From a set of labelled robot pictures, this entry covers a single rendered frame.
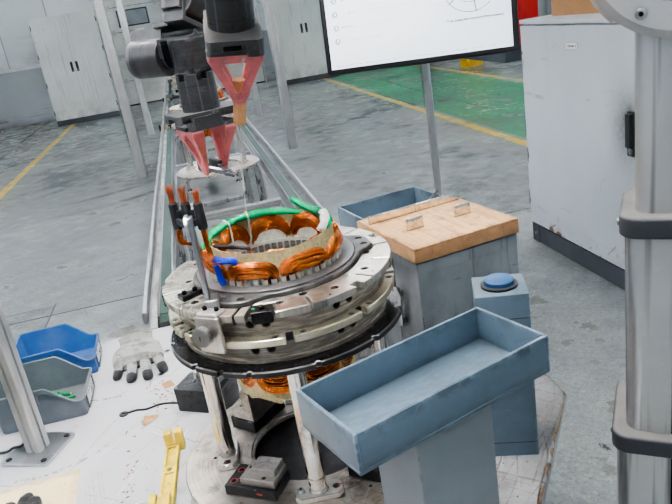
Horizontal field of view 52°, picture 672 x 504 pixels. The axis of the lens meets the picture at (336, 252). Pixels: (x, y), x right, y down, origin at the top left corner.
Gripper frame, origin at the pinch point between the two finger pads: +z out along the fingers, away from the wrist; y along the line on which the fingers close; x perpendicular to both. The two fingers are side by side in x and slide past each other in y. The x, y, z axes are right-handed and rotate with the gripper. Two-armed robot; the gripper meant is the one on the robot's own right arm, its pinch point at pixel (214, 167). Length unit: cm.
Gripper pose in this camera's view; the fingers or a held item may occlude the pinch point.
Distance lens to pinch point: 108.5
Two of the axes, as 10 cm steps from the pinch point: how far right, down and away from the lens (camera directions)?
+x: 5.3, 2.4, -8.1
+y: -8.3, 3.1, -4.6
